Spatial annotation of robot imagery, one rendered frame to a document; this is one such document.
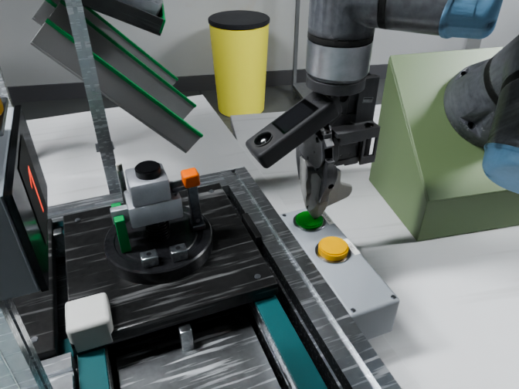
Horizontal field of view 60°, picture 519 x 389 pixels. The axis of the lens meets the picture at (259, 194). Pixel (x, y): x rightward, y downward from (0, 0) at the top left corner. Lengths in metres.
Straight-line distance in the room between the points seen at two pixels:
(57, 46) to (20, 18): 2.99
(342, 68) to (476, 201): 0.40
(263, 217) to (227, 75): 2.46
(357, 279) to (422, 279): 0.19
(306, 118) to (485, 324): 0.39
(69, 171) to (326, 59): 0.68
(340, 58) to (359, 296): 0.28
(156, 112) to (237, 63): 2.32
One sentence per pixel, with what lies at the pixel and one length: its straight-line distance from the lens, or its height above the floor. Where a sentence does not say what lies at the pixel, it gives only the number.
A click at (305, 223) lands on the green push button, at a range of 0.65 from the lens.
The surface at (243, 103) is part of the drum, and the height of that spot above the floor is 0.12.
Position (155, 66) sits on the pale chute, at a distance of 1.01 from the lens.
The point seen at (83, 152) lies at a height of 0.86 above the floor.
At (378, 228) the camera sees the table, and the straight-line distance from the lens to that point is 0.84.
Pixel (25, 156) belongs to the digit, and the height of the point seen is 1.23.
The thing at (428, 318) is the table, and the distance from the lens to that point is 0.71.
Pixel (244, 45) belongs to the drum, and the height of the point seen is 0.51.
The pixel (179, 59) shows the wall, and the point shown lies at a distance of 3.65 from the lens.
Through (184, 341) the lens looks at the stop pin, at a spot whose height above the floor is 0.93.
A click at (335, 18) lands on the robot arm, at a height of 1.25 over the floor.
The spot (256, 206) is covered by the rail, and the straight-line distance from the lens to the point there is 0.70.
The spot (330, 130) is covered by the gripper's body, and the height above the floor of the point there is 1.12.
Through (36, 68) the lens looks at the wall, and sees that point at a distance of 3.80.
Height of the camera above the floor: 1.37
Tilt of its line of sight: 35 degrees down
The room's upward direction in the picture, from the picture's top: straight up
